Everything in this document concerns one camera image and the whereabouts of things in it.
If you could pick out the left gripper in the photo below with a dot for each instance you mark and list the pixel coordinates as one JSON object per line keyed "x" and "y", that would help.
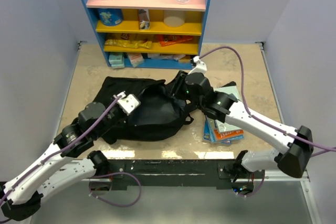
{"x": 123, "y": 120}

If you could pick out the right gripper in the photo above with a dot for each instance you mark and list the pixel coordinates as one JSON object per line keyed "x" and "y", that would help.
{"x": 180, "y": 82}

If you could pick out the black backpack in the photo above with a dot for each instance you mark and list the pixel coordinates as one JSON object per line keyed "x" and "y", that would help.
{"x": 160, "y": 115}

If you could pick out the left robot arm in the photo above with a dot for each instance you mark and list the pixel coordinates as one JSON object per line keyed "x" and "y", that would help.
{"x": 22, "y": 196}

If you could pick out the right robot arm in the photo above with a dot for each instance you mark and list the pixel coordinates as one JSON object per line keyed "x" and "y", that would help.
{"x": 291, "y": 147}

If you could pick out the yellow soap pack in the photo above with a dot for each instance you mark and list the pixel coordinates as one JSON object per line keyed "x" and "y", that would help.
{"x": 185, "y": 59}

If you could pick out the pink tissue pack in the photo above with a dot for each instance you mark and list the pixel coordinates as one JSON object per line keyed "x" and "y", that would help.
{"x": 135, "y": 58}

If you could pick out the yellow chips bag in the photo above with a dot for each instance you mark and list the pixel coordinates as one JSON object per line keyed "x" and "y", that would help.
{"x": 126, "y": 40}

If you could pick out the teal tissue pack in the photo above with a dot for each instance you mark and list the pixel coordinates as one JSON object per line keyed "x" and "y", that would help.
{"x": 116, "y": 60}

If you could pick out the white wrapped packs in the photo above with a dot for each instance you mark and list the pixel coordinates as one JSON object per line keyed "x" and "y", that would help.
{"x": 175, "y": 57}

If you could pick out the orange snack box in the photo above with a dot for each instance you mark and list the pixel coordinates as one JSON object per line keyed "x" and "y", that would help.
{"x": 168, "y": 40}

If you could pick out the grey-green notebook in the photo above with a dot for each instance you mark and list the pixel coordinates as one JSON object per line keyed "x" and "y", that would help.
{"x": 228, "y": 90}

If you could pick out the white round container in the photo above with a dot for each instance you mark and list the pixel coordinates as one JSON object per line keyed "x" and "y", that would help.
{"x": 174, "y": 18}

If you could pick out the blue shelf unit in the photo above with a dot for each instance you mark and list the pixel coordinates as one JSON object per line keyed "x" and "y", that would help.
{"x": 167, "y": 34}

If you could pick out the blue children's book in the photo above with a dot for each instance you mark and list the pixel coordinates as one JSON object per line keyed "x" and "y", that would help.
{"x": 209, "y": 138}

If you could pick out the blue orange book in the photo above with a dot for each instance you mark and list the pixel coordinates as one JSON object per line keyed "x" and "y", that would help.
{"x": 223, "y": 131}

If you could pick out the small carton box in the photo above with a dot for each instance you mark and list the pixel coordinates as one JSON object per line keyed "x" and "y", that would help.
{"x": 144, "y": 19}

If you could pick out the blue round can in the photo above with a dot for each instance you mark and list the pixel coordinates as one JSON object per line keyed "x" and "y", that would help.
{"x": 110, "y": 16}

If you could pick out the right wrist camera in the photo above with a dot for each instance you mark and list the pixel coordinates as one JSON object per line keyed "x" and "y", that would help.
{"x": 198, "y": 66}

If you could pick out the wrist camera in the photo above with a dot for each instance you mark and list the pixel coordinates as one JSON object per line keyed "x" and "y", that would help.
{"x": 198, "y": 66}
{"x": 127, "y": 102}

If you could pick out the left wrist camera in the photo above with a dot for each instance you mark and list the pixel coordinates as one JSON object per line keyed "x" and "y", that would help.
{"x": 127, "y": 102}

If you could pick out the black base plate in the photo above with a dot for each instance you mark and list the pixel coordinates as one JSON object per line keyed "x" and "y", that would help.
{"x": 180, "y": 172}

